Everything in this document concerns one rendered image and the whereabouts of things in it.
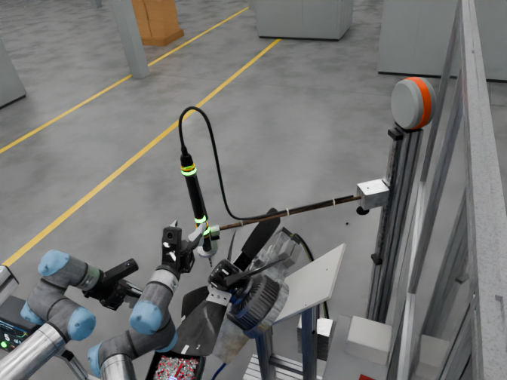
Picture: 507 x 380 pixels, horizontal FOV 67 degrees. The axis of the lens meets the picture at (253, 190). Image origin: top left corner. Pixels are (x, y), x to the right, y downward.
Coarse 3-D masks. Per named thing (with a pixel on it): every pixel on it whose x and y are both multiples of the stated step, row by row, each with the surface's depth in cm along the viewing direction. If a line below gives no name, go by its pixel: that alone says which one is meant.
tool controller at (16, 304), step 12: (12, 300) 155; (24, 300) 155; (0, 312) 149; (12, 312) 149; (0, 324) 148; (12, 324) 144; (24, 324) 143; (36, 324) 143; (0, 336) 152; (12, 336) 148; (24, 336) 144
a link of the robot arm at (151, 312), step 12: (156, 288) 97; (168, 288) 99; (144, 300) 94; (156, 300) 95; (168, 300) 98; (132, 312) 93; (144, 312) 92; (156, 312) 93; (168, 312) 99; (132, 324) 93; (144, 324) 91; (156, 324) 92
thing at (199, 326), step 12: (204, 300) 152; (192, 312) 149; (204, 312) 147; (216, 312) 147; (180, 324) 147; (192, 324) 144; (204, 324) 143; (216, 324) 142; (180, 336) 142; (192, 336) 140; (204, 336) 138; (216, 336) 137; (180, 348) 137; (192, 348) 135; (204, 348) 133
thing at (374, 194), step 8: (360, 184) 139; (368, 184) 138; (376, 184) 138; (384, 184) 138; (360, 192) 138; (368, 192) 135; (376, 192) 134; (384, 192) 135; (360, 200) 139; (368, 200) 135; (376, 200) 136; (384, 200) 137; (368, 208) 138
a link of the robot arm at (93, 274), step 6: (90, 264) 115; (90, 270) 112; (96, 270) 114; (90, 276) 112; (96, 276) 113; (84, 282) 111; (90, 282) 112; (96, 282) 114; (78, 288) 113; (84, 288) 112; (90, 288) 113
